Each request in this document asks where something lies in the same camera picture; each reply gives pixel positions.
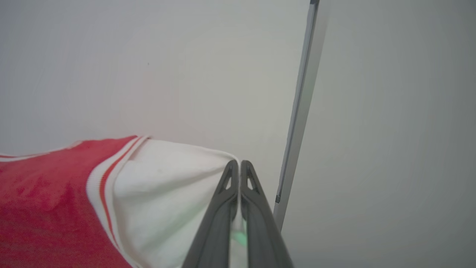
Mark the red and white jersey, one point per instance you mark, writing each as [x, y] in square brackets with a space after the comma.
[55, 208]

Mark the grey metal edge strip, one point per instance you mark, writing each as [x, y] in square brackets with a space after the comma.
[297, 111]

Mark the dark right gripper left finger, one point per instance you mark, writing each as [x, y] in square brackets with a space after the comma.
[217, 223]

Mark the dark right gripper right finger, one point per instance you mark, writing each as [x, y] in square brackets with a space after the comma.
[260, 227]

